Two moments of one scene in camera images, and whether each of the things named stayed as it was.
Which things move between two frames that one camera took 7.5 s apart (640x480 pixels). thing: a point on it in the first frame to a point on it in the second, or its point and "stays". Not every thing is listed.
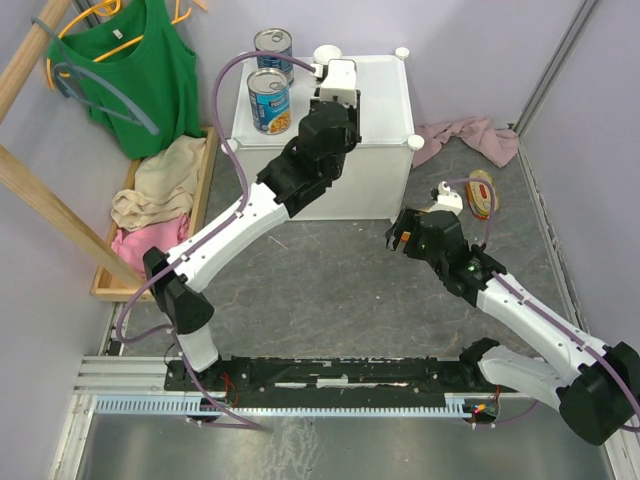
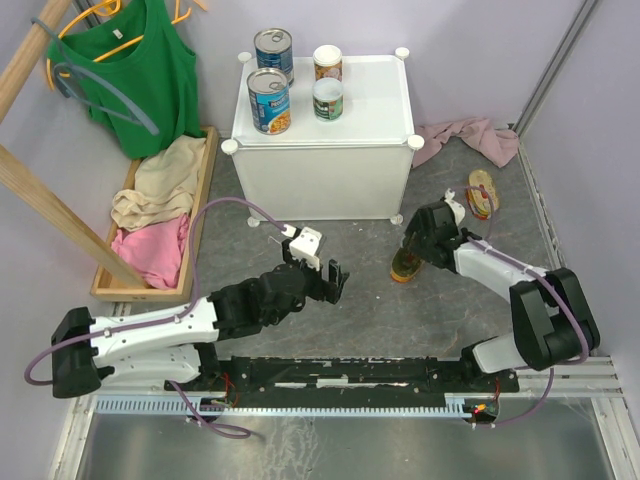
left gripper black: (355, 118) to (324, 290)
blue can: (277, 40) stays
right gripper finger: (402, 230) to (412, 250)
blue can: (270, 100) stays
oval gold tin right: (478, 195) stays
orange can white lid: (323, 53) stays
